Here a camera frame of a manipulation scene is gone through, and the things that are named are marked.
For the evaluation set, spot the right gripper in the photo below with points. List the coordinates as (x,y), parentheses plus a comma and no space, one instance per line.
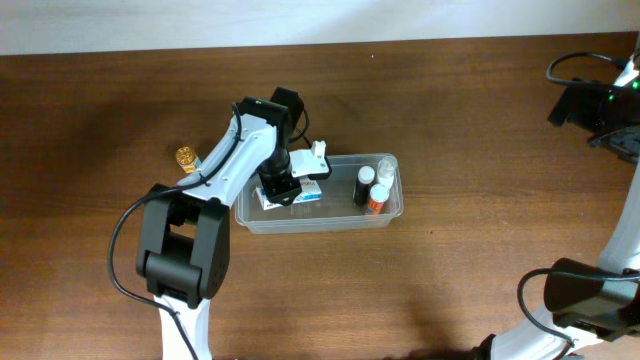
(561,111)

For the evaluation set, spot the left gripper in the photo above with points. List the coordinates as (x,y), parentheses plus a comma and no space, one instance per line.
(280,185)

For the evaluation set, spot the white Panadol box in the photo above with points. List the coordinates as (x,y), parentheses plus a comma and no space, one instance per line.
(310,191)

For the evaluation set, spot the dark bottle white cap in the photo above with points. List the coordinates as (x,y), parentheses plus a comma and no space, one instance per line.
(364,180)

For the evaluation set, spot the orange tube white cap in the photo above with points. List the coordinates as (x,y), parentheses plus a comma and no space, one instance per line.
(378,195)

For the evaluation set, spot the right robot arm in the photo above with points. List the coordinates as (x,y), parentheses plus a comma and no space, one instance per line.
(492,191)

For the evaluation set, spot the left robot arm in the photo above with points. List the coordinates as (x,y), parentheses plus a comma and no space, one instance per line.
(184,248)

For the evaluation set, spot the clear plastic container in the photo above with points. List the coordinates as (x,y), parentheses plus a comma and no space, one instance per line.
(334,211)

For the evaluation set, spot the gold lid balm jar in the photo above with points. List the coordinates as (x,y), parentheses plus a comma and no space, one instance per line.
(187,158)

